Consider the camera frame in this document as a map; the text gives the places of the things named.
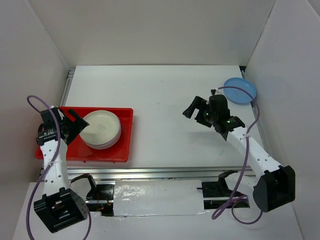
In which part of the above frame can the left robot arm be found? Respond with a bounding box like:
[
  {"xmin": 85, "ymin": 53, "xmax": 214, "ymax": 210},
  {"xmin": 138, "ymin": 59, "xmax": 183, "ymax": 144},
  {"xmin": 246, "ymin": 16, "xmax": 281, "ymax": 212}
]
[{"xmin": 33, "ymin": 106, "xmax": 99, "ymax": 233}]

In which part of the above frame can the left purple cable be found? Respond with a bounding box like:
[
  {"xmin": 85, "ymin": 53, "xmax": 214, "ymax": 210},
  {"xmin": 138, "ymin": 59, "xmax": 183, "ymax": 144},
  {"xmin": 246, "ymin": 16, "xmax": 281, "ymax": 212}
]
[{"xmin": 25, "ymin": 95, "xmax": 92, "ymax": 240}]

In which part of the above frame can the blue plate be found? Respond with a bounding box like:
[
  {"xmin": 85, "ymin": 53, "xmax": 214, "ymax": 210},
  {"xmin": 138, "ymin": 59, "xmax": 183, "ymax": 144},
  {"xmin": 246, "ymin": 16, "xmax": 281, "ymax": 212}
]
[{"xmin": 223, "ymin": 77, "xmax": 257, "ymax": 105}]

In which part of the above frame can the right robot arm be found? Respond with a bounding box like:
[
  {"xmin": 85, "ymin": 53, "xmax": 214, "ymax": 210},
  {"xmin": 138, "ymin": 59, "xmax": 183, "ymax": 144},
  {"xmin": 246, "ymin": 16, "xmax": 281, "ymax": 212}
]
[{"xmin": 182, "ymin": 94, "xmax": 296, "ymax": 213}]

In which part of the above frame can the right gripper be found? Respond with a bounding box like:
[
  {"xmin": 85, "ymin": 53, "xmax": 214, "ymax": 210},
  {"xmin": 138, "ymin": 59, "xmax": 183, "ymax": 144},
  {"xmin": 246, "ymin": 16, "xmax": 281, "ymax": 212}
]
[{"xmin": 183, "ymin": 95, "xmax": 218, "ymax": 128}]

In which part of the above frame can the aluminium frame rail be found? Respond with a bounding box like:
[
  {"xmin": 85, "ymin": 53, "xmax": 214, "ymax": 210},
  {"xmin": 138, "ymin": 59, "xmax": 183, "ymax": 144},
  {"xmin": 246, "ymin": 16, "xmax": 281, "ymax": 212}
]
[{"xmin": 67, "ymin": 166, "xmax": 242, "ymax": 182}]

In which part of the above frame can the cream plate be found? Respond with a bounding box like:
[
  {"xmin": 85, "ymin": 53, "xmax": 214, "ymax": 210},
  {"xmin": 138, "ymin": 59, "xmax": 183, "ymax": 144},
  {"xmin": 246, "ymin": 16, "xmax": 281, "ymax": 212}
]
[{"xmin": 79, "ymin": 110, "xmax": 122, "ymax": 142}]

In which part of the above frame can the white foil-taped cover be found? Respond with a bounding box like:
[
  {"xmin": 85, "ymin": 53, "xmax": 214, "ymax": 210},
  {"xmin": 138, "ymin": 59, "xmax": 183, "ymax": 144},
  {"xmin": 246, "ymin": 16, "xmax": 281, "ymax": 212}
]
[{"xmin": 113, "ymin": 179, "xmax": 206, "ymax": 217}]

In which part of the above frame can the purple plate back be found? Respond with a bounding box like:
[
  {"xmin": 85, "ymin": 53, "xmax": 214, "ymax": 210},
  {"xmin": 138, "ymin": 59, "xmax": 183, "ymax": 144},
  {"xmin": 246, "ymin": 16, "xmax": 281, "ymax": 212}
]
[{"xmin": 84, "ymin": 129, "xmax": 122, "ymax": 150}]

